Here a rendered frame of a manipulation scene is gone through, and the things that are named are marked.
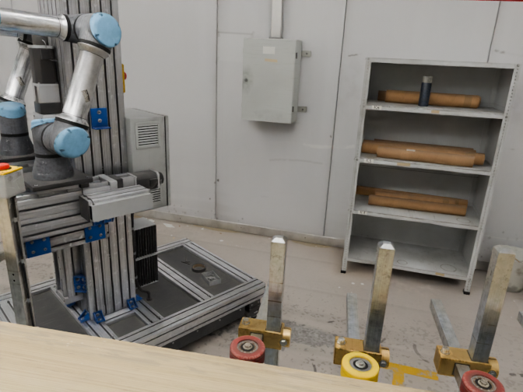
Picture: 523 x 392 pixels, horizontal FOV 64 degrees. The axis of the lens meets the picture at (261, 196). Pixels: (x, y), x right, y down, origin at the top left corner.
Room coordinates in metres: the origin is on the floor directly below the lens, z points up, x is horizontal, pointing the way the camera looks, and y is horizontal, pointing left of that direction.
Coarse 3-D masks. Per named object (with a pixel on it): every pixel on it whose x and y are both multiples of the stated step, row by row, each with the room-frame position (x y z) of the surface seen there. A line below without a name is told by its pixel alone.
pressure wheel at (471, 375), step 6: (468, 372) 0.73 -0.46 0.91; (474, 372) 0.73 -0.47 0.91; (480, 372) 0.73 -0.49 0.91; (462, 378) 0.72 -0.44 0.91; (468, 378) 0.71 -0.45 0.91; (474, 378) 0.72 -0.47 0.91; (480, 378) 0.72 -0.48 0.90; (486, 378) 0.72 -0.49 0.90; (492, 378) 0.72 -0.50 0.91; (462, 384) 0.71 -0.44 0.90; (468, 384) 0.70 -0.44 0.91; (474, 384) 0.70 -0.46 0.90; (480, 384) 0.70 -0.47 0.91; (486, 384) 0.70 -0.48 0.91; (492, 384) 0.70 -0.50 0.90; (498, 384) 0.70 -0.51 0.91; (462, 390) 0.70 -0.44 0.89; (468, 390) 0.69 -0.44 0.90; (474, 390) 0.68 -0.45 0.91; (480, 390) 0.68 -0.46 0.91; (486, 390) 0.68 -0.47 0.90; (492, 390) 0.68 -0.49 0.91; (498, 390) 0.68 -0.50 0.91; (504, 390) 0.68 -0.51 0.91
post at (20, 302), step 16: (0, 208) 1.03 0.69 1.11; (16, 208) 1.05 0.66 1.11; (0, 224) 1.03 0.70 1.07; (16, 224) 1.04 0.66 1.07; (16, 240) 1.04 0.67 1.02; (16, 256) 1.03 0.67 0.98; (16, 272) 1.03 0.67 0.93; (16, 288) 1.03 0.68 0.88; (16, 304) 1.03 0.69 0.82; (32, 304) 1.06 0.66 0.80; (16, 320) 1.03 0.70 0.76; (32, 320) 1.04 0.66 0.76
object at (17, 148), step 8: (8, 136) 1.89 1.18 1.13; (16, 136) 1.90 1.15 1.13; (24, 136) 1.93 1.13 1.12; (0, 144) 1.90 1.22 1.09; (8, 144) 1.89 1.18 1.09; (16, 144) 1.90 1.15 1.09; (24, 144) 1.92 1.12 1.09; (32, 144) 1.97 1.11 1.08; (0, 152) 1.89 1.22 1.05; (8, 152) 1.87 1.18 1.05; (16, 152) 1.88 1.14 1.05; (24, 152) 1.90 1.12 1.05; (32, 152) 1.94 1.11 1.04
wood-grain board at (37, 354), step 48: (0, 336) 0.79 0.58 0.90; (48, 336) 0.80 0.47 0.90; (0, 384) 0.65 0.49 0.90; (48, 384) 0.65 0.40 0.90; (96, 384) 0.66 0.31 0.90; (144, 384) 0.66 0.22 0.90; (192, 384) 0.67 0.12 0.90; (240, 384) 0.67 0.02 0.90; (288, 384) 0.68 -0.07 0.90; (336, 384) 0.69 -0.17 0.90; (384, 384) 0.69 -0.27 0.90
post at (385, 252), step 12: (384, 252) 0.87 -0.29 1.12; (384, 264) 0.87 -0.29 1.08; (384, 276) 0.87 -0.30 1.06; (372, 288) 0.89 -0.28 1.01; (384, 288) 0.87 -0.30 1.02; (372, 300) 0.87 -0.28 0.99; (384, 300) 0.86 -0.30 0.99; (372, 312) 0.87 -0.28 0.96; (384, 312) 0.86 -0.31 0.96; (372, 324) 0.87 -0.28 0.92; (372, 336) 0.87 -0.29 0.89; (372, 348) 0.87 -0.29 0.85
